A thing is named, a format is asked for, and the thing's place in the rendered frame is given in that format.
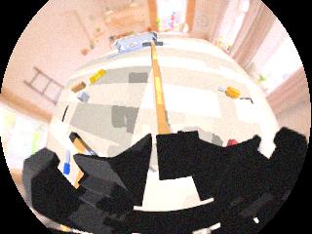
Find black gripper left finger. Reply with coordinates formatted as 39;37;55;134
73;133;152;207

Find yellow rectangular block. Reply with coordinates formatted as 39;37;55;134
90;69;105;83

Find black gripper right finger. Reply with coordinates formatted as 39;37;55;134
192;136;262;203

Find long orange l-shaped rod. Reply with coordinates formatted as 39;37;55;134
62;130;97;231

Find red rectangular block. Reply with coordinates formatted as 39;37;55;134
226;139;238;147

